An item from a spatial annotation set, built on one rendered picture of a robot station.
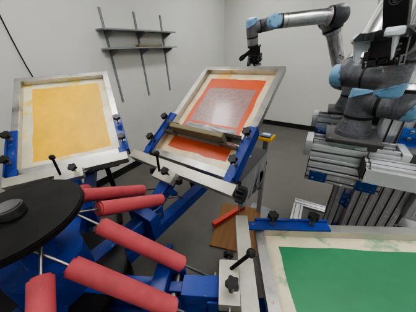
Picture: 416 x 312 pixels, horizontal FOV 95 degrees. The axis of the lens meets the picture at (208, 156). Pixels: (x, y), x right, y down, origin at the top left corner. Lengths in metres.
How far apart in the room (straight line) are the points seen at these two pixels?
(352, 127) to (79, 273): 1.16
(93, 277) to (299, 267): 0.66
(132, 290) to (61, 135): 1.11
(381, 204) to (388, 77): 0.94
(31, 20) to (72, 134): 1.54
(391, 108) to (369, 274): 0.64
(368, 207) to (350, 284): 0.79
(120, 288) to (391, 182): 1.08
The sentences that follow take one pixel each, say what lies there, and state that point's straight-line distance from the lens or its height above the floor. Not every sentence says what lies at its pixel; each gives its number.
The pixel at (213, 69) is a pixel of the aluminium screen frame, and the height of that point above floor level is 1.54.
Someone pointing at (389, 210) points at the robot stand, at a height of 0.76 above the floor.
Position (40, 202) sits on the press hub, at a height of 1.32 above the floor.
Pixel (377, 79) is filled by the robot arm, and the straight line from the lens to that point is 0.84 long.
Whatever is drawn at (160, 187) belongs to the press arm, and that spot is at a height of 1.09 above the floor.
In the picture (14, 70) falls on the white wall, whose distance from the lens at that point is 2.69.
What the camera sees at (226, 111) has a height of 1.33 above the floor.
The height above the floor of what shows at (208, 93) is 1.40.
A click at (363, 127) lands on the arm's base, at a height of 1.32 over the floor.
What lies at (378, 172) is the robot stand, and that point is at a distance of 1.11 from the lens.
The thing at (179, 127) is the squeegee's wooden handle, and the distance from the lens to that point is 1.10.
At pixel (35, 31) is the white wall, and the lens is 2.77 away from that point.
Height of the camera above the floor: 1.66
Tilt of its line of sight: 29 degrees down
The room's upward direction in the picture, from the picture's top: 3 degrees counter-clockwise
